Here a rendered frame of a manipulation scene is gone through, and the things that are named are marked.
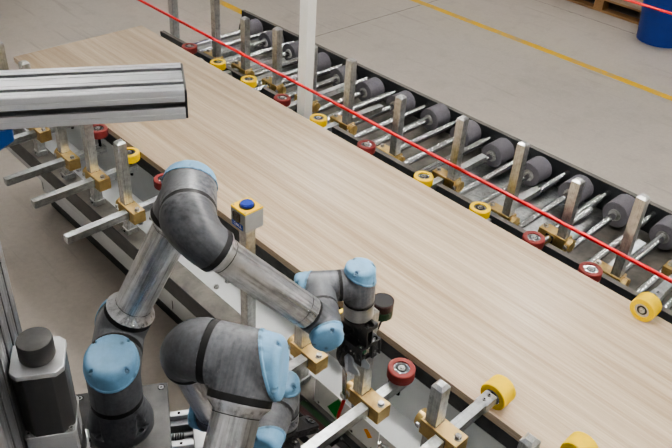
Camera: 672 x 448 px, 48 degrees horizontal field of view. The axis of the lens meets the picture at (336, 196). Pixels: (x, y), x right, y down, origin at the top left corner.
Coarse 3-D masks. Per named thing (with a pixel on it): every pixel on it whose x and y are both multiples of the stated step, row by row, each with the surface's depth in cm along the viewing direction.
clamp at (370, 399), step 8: (352, 384) 211; (352, 392) 209; (368, 392) 208; (376, 392) 209; (352, 400) 210; (360, 400) 207; (368, 400) 206; (376, 400) 206; (384, 400) 206; (376, 408) 204; (384, 408) 204; (368, 416) 207; (376, 416) 204; (384, 416) 206
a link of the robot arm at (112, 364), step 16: (112, 336) 166; (128, 336) 169; (96, 352) 162; (112, 352) 162; (128, 352) 163; (96, 368) 159; (112, 368) 159; (128, 368) 160; (96, 384) 159; (112, 384) 159; (128, 384) 161; (96, 400) 162; (112, 400) 162; (128, 400) 164
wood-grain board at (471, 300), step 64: (64, 64) 366; (128, 64) 370; (192, 64) 374; (128, 128) 317; (192, 128) 320; (256, 128) 323; (320, 128) 326; (256, 192) 282; (320, 192) 285; (384, 192) 287; (320, 256) 253; (384, 256) 254; (448, 256) 256; (512, 256) 258; (448, 320) 230; (512, 320) 232; (576, 320) 233; (448, 384) 210; (576, 384) 211; (640, 384) 213
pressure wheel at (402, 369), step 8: (392, 360) 214; (400, 360) 214; (408, 360) 214; (392, 368) 211; (400, 368) 212; (408, 368) 212; (392, 376) 210; (400, 376) 209; (408, 376) 209; (400, 384) 210; (408, 384) 211
